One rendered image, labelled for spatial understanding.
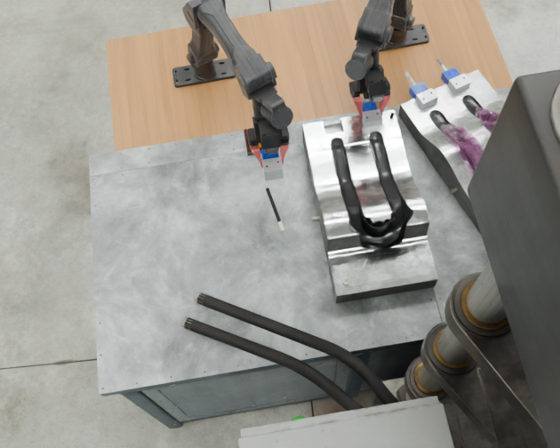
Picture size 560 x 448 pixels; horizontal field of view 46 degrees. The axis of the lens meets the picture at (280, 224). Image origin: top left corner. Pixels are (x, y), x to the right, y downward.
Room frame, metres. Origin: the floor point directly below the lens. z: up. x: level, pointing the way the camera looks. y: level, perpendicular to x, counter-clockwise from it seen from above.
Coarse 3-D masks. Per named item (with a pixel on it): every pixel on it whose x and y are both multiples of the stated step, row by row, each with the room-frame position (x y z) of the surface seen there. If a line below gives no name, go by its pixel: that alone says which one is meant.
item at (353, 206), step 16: (336, 144) 0.95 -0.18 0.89; (384, 144) 0.93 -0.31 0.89; (336, 160) 0.90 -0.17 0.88; (384, 160) 0.89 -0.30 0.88; (384, 176) 0.84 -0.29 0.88; (352, 192) 0.79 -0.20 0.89; (384, 192) 0.77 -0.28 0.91; (352, 208) 0.74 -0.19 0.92; (400, 208) 0.72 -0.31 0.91; (352, 224) 0.68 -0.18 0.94; (368, 224) 0.68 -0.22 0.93; (384, 224) 0.67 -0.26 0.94; (400, 224) 0.69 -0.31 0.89; (368, 240) 0.66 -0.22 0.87; (384, 240) 0.66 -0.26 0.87; (400, 240) 0.64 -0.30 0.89
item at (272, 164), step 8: (264, 152) 0.91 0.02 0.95; (264, 160) 0.88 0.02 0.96; (272, 160) 0.88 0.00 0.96; (280, 160) 0.88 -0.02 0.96; (264, 168) 0.86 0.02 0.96; (272, 168) 0.86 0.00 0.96; (280, 168) 0.85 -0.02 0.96; (264, 176) 0.86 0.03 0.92; (272, 176) 0.85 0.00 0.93; (280, 176) 0.85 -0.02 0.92
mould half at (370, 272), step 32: (320, 128) 1.00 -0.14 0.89; (352, 128) 0.99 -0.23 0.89; (384, 128) 0.98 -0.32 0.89; (320, 160) 0.91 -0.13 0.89; (352, 160) 0.89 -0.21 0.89; (320, 192) 0.81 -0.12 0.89; (416, 192) 0.76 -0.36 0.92; (320, 224) 0.75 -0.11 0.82; (416, 224) 0.66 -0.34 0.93; (352, 256) 0.63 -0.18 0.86; (384, 256) 0.62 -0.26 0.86; (416, 256) 0.61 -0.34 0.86; (352, 288) 0.54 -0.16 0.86; (384, 288) 0.53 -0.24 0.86; (416, 288) 0.54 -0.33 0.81
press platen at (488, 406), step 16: (432, 336) 0.29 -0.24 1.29; (432, 352) 0.26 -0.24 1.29; (432, 368) 0.23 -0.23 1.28; (448, 368) 0.23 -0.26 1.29; (464, 368) 0.23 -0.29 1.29; (480, 368) 0.22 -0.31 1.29; (448, 384) 0.20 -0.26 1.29; (464, 384) 0.20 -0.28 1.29; (480, 384) 0.20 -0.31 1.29; (464, 400) 0.17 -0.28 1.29; (480, 400) 0.17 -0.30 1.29; (496, 400) 0.17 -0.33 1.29; (480, 416) 0.15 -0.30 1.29; (496, 416) 0.14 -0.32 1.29; (512, 416) 0.14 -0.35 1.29; (496, 432) 0.12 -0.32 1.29; (512, 432) 0.11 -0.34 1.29; (528, 432) 0.11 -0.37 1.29
